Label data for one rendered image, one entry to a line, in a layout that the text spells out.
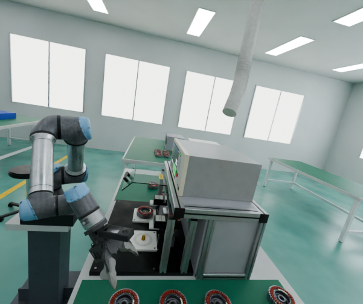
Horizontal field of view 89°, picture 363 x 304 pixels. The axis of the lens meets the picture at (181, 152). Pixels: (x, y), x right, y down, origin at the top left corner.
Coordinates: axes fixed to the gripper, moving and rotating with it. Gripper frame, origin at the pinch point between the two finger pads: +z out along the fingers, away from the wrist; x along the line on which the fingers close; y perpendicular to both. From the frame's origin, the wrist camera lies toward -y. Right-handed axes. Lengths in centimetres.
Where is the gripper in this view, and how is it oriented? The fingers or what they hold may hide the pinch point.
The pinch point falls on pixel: (129, 270)
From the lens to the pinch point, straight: 79.9
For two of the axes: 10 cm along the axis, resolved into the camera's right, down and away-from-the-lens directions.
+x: -2.6, 1.9, -9.5
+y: -8.2, 4.7, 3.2
